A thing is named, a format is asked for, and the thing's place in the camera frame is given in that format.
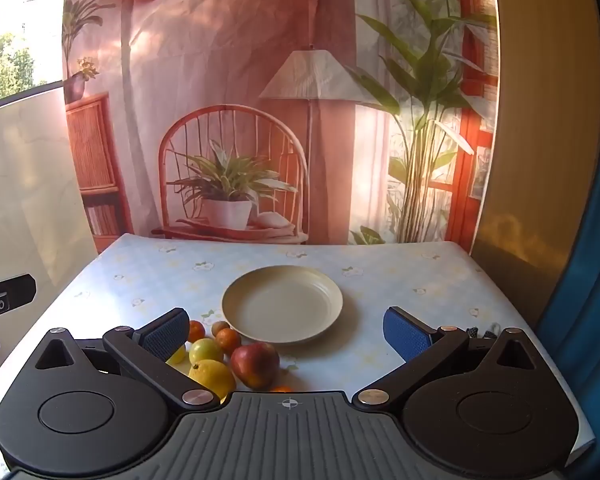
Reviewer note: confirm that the red apple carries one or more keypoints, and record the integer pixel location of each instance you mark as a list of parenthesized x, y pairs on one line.
[(254, 364)]

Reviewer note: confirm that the tangerine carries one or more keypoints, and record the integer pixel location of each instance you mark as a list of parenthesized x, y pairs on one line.
[(228, 341), (196, 331), (281, 388)]

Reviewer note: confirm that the green round fruit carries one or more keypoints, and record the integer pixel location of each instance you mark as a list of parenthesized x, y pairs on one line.
[(206, 351)]

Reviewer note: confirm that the yellow lemon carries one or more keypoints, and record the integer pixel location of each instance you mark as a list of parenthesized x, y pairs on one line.
[(212, 379)]

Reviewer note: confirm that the window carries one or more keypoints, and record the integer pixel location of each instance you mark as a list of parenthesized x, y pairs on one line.
[(10, 35)]

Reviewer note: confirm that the printed backdrop cloth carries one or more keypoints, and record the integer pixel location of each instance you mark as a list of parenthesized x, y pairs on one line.
[(230, 35)]

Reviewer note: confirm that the cream round plate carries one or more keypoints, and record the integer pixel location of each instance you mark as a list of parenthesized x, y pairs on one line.
[(280, 305)]

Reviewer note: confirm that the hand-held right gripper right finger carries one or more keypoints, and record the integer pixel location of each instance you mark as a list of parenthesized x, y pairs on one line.
[(405, 335)]

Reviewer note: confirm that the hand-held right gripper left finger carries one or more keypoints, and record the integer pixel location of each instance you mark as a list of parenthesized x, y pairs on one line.
[(162, 335)]

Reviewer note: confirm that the black white striped cloth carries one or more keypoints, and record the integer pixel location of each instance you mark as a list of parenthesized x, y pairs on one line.
[(489, 332)]

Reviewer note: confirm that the floral tablecloth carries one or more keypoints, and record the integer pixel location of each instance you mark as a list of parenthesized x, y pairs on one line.
[(405, 270)]

